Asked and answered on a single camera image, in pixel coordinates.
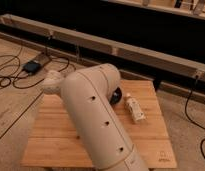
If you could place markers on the dark blue bowl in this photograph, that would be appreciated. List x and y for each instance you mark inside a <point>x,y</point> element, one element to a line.
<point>116,96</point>

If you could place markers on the blue power adapter box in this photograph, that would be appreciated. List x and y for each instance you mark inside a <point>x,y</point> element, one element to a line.
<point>31,67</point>

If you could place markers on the small white plastic bottle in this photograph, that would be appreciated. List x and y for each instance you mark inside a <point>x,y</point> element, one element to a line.
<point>134,108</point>

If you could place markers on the long wooden beam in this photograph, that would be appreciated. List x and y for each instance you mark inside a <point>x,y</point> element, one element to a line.
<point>133,53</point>

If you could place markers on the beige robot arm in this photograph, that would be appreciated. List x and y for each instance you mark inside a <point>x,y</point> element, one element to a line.
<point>86,94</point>

